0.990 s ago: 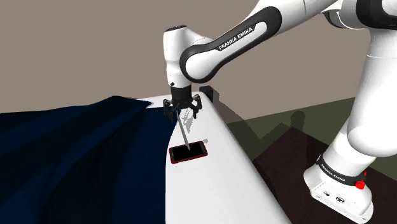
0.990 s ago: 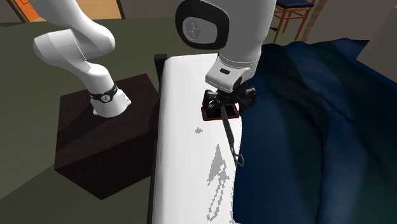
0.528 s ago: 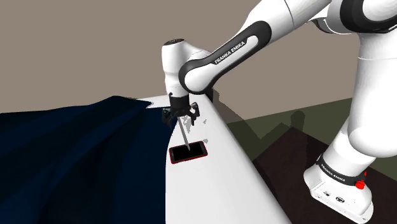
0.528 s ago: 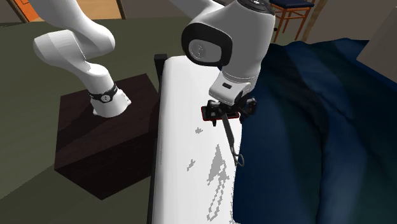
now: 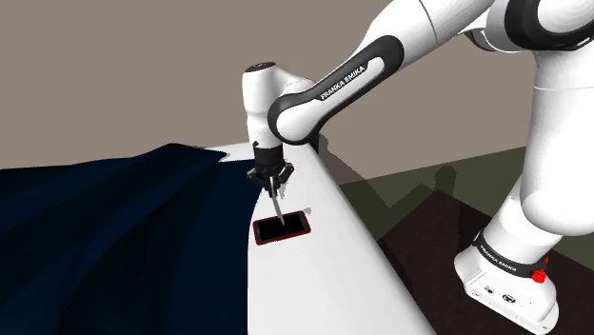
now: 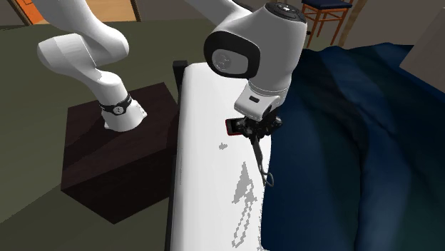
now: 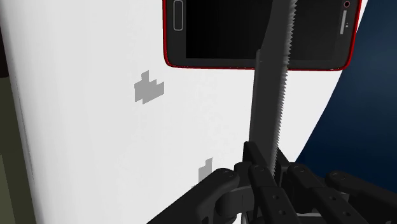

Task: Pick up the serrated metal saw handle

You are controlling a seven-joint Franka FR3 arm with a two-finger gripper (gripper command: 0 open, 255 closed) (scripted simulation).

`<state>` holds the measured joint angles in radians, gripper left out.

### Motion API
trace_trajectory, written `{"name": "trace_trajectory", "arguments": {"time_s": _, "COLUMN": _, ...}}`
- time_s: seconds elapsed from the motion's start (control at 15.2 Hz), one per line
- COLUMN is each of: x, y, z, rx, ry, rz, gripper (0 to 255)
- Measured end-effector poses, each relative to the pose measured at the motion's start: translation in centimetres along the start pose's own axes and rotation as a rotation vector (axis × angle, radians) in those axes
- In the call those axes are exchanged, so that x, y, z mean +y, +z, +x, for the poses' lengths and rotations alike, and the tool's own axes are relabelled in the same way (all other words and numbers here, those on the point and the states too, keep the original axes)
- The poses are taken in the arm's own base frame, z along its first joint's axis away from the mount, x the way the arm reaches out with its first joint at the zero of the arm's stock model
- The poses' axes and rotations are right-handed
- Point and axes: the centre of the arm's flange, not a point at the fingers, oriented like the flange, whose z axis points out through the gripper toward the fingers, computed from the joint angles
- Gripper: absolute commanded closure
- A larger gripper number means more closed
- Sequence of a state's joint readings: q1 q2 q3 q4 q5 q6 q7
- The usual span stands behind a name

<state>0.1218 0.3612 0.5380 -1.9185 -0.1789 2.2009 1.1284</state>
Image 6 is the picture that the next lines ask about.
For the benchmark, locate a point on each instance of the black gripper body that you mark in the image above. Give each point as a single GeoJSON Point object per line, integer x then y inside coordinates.
{"type": "Point", "coordinates": [259, 127]}

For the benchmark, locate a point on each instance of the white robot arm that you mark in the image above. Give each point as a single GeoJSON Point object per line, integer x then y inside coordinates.
{"type": "Point", "coordinates": [100, 80]}

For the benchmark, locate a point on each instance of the red-edged black phone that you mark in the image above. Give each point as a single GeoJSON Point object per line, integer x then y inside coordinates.
{"type": "Point", "coordinates": [230, 128]}

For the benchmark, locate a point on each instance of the dark blue blanket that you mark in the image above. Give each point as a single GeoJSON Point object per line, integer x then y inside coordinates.
{"type": "Point", "coordinates": [347, 156]}

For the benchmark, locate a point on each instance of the wooden chair with blue seat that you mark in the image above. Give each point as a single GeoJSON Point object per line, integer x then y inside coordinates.
{"type": "Point", "coordinates": [325, 5]}

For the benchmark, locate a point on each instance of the dark brown robot stand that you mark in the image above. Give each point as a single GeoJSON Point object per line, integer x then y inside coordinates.
{"type": "Point", "coordinates": [114, 173]}

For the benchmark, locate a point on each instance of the orange wooden door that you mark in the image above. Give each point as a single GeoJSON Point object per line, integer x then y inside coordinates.
{"type": "Point", "coordinates": [111, 8]}

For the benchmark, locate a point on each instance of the white bed with black frame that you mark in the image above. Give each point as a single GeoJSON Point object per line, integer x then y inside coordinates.
{"type": "Point", "coordinates": [205, 167]}

